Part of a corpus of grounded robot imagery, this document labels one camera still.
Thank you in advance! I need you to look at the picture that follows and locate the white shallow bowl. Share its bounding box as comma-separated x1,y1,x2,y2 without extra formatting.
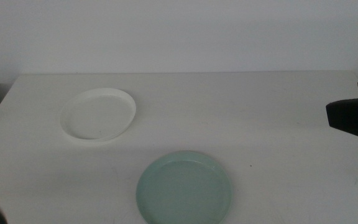
60,87,137,146

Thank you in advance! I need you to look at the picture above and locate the pale green shallow bowl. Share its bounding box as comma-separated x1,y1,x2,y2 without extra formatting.
135,151,232,224

